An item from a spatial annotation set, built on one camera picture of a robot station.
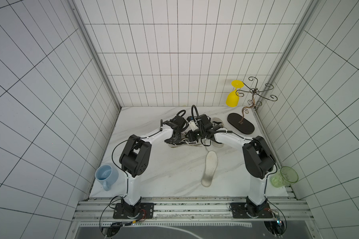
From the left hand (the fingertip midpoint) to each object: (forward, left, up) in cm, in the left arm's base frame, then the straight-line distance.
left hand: (171, 141), depth 95 cm
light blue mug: (-24, +32, +4) cm, 40 cm away
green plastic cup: (-20, -69, -4) cm, 72 cm away
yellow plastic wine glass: (+21, -39, +20) cm, 49 cm away
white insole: (-12, -26, -5) cm, 29 cm away
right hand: (+5, -10, +4) cm, 12 cm away
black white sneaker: (-3, -6, +6) cm, 9 cm away
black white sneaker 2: (+15, -31, 0) cm, 35 cm away
